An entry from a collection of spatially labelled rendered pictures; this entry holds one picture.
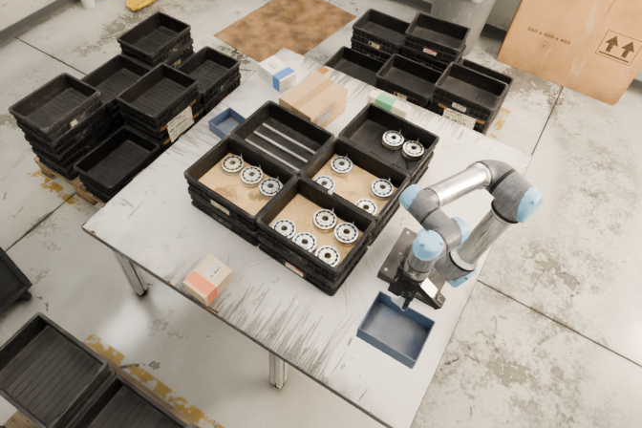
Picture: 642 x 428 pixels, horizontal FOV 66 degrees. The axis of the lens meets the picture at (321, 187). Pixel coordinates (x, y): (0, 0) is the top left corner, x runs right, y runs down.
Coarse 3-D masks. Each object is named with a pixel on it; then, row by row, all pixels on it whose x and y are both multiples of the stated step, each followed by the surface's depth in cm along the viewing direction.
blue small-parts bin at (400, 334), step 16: (384, 304) 163; (368, 320) 160; (384, 320) 160; (400, 320) 160; (416, 320) 160; (432, 320) 154; (368, 336) 152; (384, 336) 157; (400, 336) 157; (416, 336) 157; (384, 352) 153; (400, 352) 147; (416, 352) 154
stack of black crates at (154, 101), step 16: (160, 64) 304; (144, 80) 298; (160, 80) 310; (176, 80) 308; (192, 80) 299; (128, 96) 292; (144, 96) 300; (160, 96) 301; (176, 96) 287; (192, 96) 300; (128, 112) 289; (144, 112) 278; (160, 112) 279; (176, 112) 292; (192, 112) 308; (144, 128) 292; (160, 128) 286; (160, 144) 294
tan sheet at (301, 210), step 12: (288, 204) 215; (300, 204) 216; (312, 204) 216; (288, 216) 212; (300, 216) 212; (312, 216) 212; (300, 228) 208; (312, 228) 208; (324, 240) 205; (348, 252) 202
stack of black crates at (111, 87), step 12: (108, 60) 320; (120, 60) 327; (132, 60) 321; (96, 72) 314; (108, 72) 322; (120, 72) 329; (132, 72) 330; (144, 72) 322; (96, 84) 319; (108, 84) 321; (120, 84) 322; (108, 96) 314; (108, 108) 300; (120, 108) 308; (120, 120) 314
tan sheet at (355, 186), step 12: (336, 156) 235; (324, 168) 229; (360, 168) 231; (336, 180) 226; (348, 180) 226; (360, 180) 227; (372, 180) 227; (336, 192) 221; (348, 192) 222; (360, 192) 222; (384, 204) 219
